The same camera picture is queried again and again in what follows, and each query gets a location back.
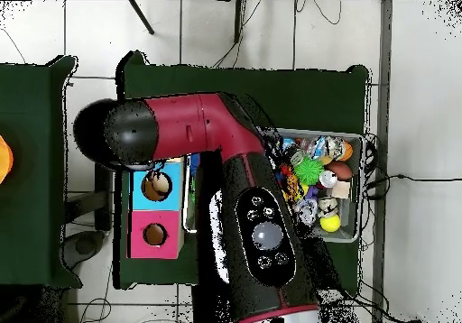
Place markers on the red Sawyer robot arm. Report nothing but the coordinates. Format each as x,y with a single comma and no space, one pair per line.
202,128

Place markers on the wooden box with three holes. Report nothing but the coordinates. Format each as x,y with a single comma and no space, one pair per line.
158,236

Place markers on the silver mesh bin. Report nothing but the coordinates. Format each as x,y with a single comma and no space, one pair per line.
352,193

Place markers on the blue spiky ball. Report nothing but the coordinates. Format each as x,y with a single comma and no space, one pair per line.
195,164

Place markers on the green spiky ball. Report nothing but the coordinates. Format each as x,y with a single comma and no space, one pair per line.
308,170

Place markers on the dark green table cloth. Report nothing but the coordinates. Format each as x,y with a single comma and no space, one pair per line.
306,95

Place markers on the black stand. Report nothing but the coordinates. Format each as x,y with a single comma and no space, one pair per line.
104,193

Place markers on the black tripod leg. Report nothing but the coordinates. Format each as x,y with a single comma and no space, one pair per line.
239,20
142,18

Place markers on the grey round floor base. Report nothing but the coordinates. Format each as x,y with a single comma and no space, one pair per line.
85,245

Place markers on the green covered side table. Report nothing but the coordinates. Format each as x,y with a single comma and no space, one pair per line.
32,211

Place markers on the orange object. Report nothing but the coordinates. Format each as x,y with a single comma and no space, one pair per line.
5,160

